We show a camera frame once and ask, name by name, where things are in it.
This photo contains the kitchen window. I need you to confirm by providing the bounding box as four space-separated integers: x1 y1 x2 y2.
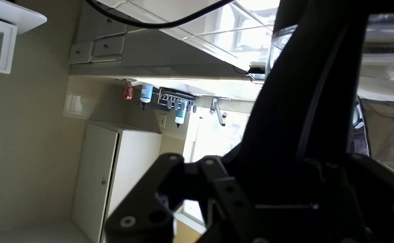
181 98 257 227

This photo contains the metal faucet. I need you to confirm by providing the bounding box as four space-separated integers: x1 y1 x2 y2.
208 96 230 128

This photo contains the small blue container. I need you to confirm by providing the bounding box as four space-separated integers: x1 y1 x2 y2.
141 84 156 105

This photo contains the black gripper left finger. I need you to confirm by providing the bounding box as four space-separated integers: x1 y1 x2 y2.
103 152 270 243

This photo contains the white wall outlet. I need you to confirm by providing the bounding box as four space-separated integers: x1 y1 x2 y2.
159 113 169 132

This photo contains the white table with black legs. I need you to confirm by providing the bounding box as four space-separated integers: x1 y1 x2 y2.
0 0 49 35

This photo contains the small red bottle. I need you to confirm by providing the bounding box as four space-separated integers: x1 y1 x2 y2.
123 81 136 101

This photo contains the white upper cabinet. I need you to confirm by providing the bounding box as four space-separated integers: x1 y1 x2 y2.
71 120 164 243

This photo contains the glass kettle with black handle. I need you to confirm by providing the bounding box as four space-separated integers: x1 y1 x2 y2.
226 0 394 208

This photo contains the black kettle stand cable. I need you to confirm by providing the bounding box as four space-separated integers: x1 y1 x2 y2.
86 0 235 27

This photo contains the dish rack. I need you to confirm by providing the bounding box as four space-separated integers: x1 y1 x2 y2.
156 86 198 112

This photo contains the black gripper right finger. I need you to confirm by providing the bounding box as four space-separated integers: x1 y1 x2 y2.
339 154 394 243

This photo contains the tall blue soap bottle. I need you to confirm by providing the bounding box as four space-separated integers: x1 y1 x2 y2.
175 98 190 128

